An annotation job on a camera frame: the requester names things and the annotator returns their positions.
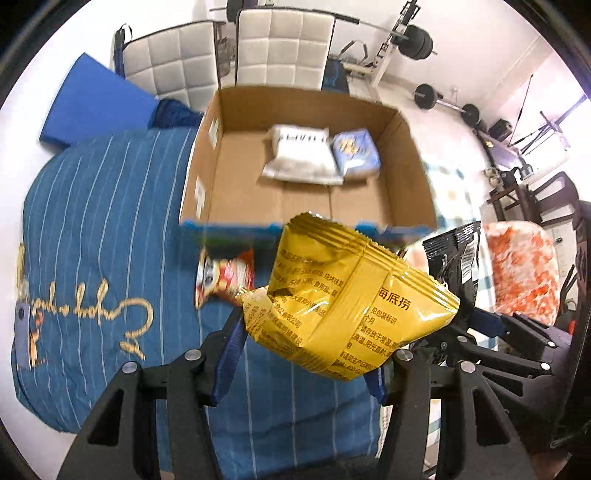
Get checked bed sheet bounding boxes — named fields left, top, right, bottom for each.
left=424, top=161, right=486, bottom=227

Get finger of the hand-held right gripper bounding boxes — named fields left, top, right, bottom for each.
left=427, top=336, right=557, bottom=395
left=470, top=309, right=563, bottom=349

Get blue striped blanket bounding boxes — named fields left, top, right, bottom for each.
left=14, top=99, right=385, bottom=480

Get cardboard box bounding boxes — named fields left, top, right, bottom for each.
left=179, top=85, right=439, bottom=241

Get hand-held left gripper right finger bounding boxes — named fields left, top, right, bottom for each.
left=364, top=348, right=528, bottom=480

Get blue bag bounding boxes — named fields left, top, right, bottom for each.
left=322, top=59, right=348, bottom=92

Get blue tissue pack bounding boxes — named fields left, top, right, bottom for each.
left=331, top=129, right=382, bottom=181

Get yellow snack bag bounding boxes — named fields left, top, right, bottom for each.
left=235, top=211, right=461, bottom=383

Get orange and white packet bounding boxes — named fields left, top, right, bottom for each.
left=481, top=220, right=562, bottom=326

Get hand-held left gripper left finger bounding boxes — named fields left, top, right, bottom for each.
left=58, top=316, right=246, bottom=480

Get dark desk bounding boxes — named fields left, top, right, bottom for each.
left=480, top=117, right=570, bottom=174

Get white plastic packet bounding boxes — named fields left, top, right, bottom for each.
left=262, top=124, right=345, bottom=186

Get black snack packet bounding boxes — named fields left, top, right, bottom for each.
left=424, top=222, right=484, bottom=306

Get white padded chair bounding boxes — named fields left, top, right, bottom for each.
left=113, top=21, right=221, bottom=112
left=235, top=8, right=336, bottom=91

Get dark wooden chair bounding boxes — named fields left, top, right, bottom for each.
left=489, top=171, right=583, bottom=232

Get black barbell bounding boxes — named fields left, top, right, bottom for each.
left=412, top=83, right=482, bottom=126

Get blue folded cloth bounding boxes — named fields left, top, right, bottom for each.
left=39, top=53, right=160, bottom=149

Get weight bench rack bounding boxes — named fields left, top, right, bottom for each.
left=210, top=0, right=437, bottom=86

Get red snack packet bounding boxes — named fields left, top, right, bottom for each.
left=194, top=247, right=257, bottom=309

